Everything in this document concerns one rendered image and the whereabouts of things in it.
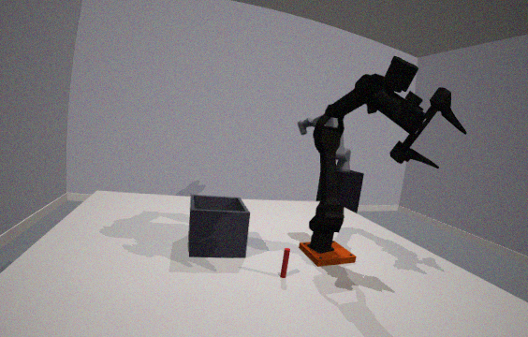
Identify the dark red peg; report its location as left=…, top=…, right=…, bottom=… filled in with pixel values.
left=281, top=248, right=290, bottom=278

